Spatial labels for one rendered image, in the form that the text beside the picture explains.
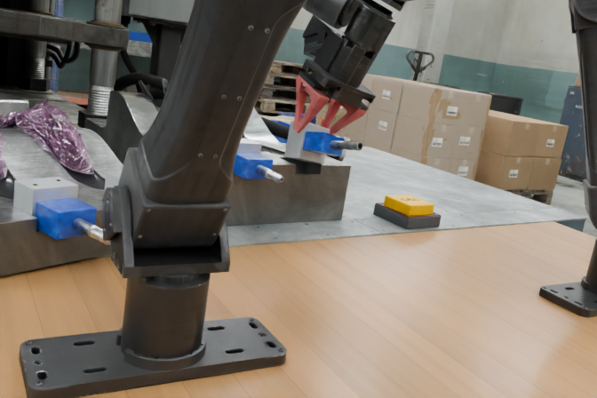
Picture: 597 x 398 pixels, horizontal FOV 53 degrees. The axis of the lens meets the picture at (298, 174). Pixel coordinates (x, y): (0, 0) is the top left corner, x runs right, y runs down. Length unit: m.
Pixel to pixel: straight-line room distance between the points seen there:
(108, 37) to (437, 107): 3.47
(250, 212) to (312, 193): 0.11
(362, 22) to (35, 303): 0.54
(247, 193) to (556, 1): 8.78
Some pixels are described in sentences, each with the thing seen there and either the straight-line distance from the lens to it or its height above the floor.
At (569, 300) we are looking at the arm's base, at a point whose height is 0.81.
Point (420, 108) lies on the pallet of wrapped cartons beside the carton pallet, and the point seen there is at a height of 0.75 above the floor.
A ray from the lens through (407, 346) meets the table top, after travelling 0.60.
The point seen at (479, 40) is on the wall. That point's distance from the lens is 9.80.
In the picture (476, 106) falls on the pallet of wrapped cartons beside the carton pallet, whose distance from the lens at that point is 4.93.
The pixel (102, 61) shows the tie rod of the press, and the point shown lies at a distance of 1.51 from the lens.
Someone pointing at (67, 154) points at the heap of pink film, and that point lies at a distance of 0.82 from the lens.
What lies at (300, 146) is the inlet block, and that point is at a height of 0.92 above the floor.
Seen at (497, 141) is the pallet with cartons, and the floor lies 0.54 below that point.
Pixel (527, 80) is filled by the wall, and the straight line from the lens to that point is 9.55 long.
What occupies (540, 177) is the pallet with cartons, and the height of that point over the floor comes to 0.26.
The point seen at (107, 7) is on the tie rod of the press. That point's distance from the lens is 1.51.
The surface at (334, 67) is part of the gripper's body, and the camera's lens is 0.86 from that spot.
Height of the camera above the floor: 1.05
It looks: 12 degrees down
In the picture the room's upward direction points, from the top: 9 degrees clockwise
